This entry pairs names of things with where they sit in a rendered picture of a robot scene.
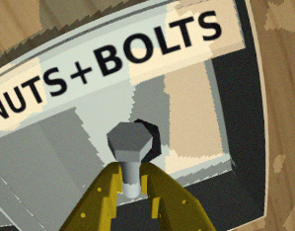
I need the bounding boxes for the dark grey hex nut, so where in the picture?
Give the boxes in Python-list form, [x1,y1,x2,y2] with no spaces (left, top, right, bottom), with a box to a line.
[134,119,162,163]

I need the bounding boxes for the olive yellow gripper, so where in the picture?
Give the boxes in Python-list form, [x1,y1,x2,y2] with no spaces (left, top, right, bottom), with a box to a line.
[58,162,216,231]

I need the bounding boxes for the grey hex bolt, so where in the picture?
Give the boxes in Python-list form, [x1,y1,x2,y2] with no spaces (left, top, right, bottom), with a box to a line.
[107,121,153,198]

